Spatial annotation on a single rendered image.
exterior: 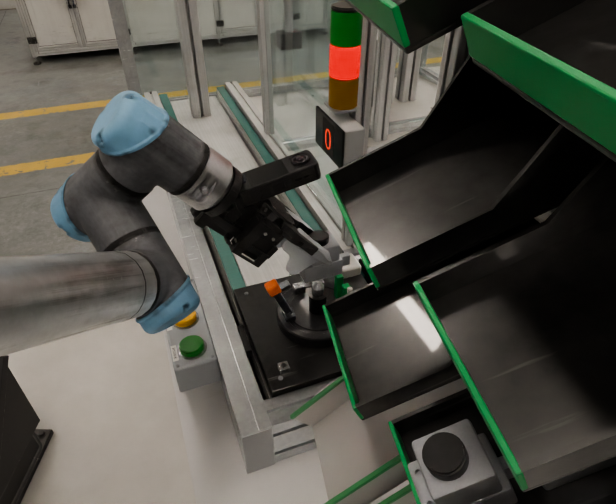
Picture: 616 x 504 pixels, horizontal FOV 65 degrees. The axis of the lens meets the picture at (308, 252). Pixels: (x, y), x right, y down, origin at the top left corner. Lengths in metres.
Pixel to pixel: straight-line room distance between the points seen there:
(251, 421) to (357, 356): 0.29
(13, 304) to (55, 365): 0.64
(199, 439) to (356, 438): 0.31
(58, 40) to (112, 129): 5.37
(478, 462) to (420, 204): 0.19
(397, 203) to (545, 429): 0.20
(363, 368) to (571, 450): 0.27
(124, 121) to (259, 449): 0.48
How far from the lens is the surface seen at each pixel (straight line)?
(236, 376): 0.80
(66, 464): 0.90
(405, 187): 0.41
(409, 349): 0.49
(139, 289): 0.52
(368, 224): 0.39
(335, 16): 0.81
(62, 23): 5.88
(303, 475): 0.81
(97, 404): 0.94
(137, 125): 0.56
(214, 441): 0.85
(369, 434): 0.63
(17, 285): 0.41
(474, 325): 0.32
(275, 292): 0.76
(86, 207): 0.62
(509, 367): 0.30
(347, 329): 0.52
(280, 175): 0.64
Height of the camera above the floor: 1.58
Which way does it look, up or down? 38 degrees down
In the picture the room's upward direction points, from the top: straight up
